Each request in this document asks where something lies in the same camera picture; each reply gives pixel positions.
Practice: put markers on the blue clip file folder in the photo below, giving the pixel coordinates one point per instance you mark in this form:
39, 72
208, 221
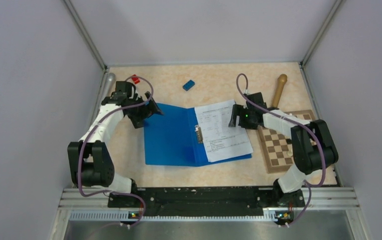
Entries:
174, 139

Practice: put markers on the wooden pestle handle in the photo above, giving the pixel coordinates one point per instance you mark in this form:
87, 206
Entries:
281, 81

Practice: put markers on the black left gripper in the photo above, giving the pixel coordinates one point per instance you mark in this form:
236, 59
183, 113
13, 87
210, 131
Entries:
148, 110

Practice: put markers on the silver microphone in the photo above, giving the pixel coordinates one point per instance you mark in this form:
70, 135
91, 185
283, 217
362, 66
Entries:
110, 79

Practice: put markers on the blue block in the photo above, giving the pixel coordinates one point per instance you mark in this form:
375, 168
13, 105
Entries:
188, 85

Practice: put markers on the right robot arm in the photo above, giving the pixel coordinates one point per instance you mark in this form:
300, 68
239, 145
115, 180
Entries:
291, 182

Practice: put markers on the Chinese printed paper sheet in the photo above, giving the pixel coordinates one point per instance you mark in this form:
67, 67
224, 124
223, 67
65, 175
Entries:
222, 142

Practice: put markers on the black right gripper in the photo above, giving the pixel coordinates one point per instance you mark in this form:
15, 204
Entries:
239, 110

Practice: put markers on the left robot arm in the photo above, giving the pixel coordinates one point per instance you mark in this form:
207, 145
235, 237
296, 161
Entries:
91, 166

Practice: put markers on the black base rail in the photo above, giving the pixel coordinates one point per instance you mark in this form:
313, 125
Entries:
215, 201

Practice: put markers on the aluminium frame rail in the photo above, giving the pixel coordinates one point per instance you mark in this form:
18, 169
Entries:
96, 207

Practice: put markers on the red block near folder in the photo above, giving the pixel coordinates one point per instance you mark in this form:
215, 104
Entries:
135, 79

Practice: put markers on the wooden chessboard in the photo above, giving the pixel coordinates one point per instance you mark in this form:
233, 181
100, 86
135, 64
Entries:
280, 149

